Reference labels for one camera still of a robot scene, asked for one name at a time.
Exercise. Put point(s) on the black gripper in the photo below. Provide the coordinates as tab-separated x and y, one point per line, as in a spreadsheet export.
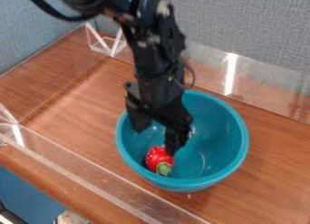
153	100

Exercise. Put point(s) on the red toy strawberry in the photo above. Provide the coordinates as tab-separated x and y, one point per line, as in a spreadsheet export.
159	162

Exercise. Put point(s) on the blue plastic bowl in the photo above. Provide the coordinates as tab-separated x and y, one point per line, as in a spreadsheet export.
212	154

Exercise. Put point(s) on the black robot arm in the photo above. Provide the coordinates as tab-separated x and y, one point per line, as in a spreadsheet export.
156	42

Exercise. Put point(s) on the clear acrylic front barrier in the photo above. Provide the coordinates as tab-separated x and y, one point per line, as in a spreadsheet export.
85	187

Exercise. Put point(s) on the clear acrylic barrier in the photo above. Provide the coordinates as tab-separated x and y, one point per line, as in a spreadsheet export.
85	187
263	85

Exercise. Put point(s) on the clear acrylic back barrier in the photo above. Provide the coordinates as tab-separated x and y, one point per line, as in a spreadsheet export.
263	85

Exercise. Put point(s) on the clear acrylic corner bracket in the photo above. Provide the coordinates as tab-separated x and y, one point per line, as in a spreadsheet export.
102	44

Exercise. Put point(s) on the clear acrylic left bracket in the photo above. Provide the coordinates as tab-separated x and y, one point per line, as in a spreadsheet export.
9	127

